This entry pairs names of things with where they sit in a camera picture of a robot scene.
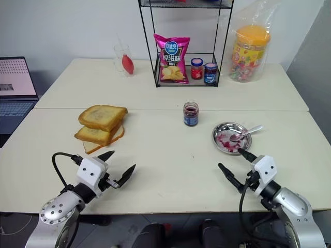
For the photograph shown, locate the open blueberry jam jar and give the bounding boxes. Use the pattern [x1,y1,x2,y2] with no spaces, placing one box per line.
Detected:
[183,102,199,127]

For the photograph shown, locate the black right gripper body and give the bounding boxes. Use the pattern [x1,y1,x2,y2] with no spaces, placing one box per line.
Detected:
[245,169,261,193]

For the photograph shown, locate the small toasted bread slice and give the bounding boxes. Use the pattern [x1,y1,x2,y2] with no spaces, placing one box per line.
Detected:
[74,126,114,145]

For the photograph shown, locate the red lid jar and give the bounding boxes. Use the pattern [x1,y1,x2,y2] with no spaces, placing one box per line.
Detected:
[190,57,203,81]

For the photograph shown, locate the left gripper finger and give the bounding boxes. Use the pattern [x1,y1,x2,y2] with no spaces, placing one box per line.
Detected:
[114,163,137,189]
[97,150,115,163]

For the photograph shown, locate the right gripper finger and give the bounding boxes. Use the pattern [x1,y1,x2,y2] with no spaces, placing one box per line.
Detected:
[218,162,246,194]
[237,148,258,164]

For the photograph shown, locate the red oval object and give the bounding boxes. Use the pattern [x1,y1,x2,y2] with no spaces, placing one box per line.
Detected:
[121,53,136,75]

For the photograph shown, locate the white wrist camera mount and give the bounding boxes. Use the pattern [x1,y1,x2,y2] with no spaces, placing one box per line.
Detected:
[76,157,110,199]
[249,154,279,198]

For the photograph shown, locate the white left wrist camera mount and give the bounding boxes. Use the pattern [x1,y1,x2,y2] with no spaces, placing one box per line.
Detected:
[76,157,110,199]

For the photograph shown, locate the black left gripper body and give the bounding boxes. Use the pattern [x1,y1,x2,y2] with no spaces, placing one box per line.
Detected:
[98,161,119,192]

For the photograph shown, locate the pink potato chip bag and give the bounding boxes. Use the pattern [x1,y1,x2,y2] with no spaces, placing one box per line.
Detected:
[153,33,191,85]

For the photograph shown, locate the metal spoon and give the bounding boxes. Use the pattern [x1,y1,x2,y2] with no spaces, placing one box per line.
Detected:
[229,125,264,142]

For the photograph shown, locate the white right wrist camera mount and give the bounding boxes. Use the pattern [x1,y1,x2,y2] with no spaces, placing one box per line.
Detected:
[249,154,279,198]

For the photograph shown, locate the blue lid jar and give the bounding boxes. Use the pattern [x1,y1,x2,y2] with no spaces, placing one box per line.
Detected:
[204,63,218,85]

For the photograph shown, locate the white bread slice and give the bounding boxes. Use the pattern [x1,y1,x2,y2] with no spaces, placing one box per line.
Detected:
[82,123,126,155]

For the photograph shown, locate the clear drinking glass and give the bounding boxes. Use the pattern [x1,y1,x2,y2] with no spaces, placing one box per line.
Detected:
[113,44,137,78]

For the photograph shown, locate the round metal plate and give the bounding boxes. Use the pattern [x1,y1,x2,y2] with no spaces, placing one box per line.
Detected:
[212,121,252,155]

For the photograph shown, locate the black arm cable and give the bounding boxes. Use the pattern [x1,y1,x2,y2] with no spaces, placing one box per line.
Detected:
[238,177,288,248]
[52,151,83,193]

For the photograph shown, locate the candy jar in plastic bag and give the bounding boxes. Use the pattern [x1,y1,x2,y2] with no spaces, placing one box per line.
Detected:
[218,5,280,83]

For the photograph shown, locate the black wire shelf rack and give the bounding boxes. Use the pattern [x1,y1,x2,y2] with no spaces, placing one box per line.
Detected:
[138,0,235,88]

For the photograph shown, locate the dark rounded shape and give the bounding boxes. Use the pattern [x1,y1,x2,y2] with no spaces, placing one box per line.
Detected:
[134,223,166,248]
[199,219,225,248]

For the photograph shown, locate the candy jar with orange lid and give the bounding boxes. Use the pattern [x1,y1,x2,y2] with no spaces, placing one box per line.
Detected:
[229,24,272,83]

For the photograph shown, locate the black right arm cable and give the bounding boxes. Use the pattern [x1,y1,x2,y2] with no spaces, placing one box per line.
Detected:
[238,177,288,248]

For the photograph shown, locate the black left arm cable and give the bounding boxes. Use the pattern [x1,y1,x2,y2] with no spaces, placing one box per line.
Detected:
[52,151,83,193]

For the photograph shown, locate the dark blue laptop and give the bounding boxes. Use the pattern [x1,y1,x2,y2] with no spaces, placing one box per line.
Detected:
[0,56,39,135]

